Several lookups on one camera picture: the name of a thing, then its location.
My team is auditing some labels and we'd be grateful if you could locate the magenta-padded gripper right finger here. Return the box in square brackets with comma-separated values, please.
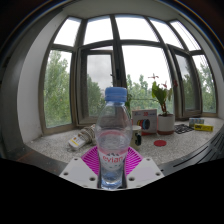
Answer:
[123, 146, 165, 190]

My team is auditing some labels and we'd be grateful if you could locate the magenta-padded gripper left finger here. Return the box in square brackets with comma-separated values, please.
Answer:
[59, 145, 101, 190]

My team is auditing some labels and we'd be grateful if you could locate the clear blue-capped water bottle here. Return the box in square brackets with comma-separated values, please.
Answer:
[94, 86, 133, 190]

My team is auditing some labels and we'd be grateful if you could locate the flat round red coaster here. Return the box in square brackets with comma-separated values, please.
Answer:
[153, 139, 168, 148]

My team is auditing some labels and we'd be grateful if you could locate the white mug with dark print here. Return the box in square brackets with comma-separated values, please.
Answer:
[129, 124, 143, 151]

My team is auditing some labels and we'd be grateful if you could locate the white red filament spool box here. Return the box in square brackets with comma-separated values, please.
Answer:
[131, 108, 158, 136]

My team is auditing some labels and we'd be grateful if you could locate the potted plant in white pot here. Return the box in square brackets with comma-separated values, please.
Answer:
[125, 72, 179, 136]

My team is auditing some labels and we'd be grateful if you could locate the black lattice trivet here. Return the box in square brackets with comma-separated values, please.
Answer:
[173, 123, 195, 135]

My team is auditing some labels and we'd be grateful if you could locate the blue white small packet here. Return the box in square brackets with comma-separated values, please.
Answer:
[188, 117, 205, 128]

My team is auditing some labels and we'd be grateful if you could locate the long yellow box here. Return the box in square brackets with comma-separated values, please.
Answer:
[193, 123, 214, 133]

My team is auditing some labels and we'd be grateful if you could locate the brown-framed bay window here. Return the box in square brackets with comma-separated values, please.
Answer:
[38, 13, 218, 136]

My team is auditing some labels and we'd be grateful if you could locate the white power strip with cable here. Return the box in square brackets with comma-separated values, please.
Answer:
[67, 123, 98, 151]

